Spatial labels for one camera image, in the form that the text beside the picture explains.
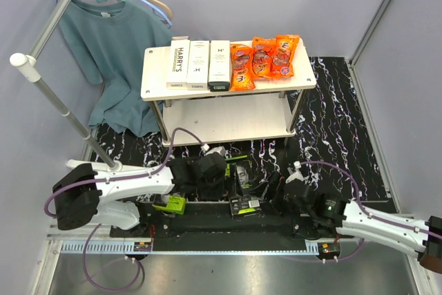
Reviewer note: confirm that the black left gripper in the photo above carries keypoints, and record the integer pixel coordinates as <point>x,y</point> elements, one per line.
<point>216,194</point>

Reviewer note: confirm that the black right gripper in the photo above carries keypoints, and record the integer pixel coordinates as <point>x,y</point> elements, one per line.
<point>275,200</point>

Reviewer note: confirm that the green black Gillette box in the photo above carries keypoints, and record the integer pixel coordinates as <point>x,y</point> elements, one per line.
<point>170,204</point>
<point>244,199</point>

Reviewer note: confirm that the white Harry's box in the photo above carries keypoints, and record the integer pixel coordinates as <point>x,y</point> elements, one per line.
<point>198,66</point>
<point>219,66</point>

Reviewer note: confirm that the orange razor pack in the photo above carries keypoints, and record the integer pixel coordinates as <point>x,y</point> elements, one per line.
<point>241,64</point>
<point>283,55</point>
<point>262,57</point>

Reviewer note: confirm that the white Harry's box lettered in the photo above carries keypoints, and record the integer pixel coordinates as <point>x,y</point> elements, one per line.
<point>178,64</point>

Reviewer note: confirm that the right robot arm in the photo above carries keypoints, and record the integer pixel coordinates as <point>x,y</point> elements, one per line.
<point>316,215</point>

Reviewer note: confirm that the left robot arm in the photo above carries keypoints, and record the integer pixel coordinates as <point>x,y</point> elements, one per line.
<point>85,195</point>

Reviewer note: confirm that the white two-tier shelf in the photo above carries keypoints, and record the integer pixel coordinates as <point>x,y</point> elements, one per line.
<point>269,111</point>

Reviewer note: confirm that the teal t-shirt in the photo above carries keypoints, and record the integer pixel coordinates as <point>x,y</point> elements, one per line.
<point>108,43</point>

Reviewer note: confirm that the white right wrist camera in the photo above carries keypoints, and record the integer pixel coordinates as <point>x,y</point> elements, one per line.
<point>295,174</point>

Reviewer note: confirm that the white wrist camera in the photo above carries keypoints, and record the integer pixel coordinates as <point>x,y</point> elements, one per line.
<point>295,174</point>
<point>206,149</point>

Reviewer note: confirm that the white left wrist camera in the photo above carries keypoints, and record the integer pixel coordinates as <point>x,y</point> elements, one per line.
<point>206,149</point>

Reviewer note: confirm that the white slotted cable duct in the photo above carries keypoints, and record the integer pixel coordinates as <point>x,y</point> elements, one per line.
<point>297,248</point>

